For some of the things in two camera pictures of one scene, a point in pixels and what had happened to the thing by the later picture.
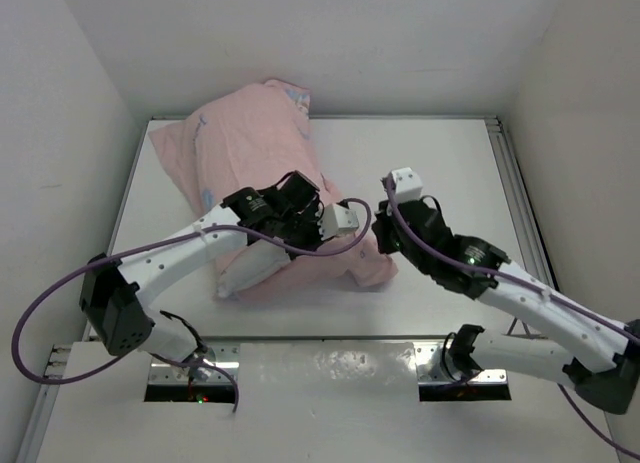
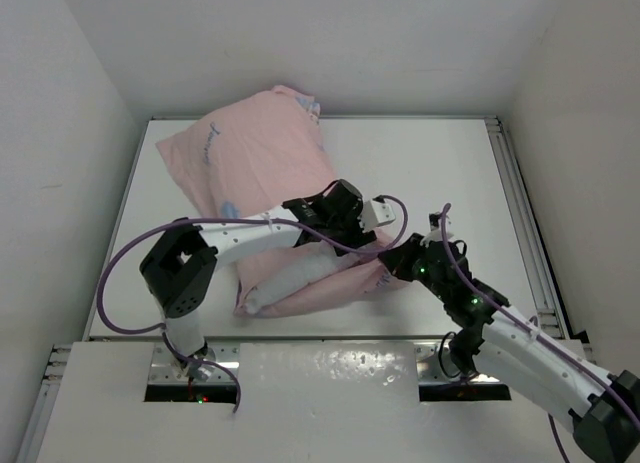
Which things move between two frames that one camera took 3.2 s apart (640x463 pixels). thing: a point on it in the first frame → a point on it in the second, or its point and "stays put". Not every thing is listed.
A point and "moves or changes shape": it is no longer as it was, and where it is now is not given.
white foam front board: (312, 402) stays put
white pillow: (249, 264) → (314, 264)
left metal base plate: (227, 356) stays put
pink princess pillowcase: (254, 139) moves or changes shape
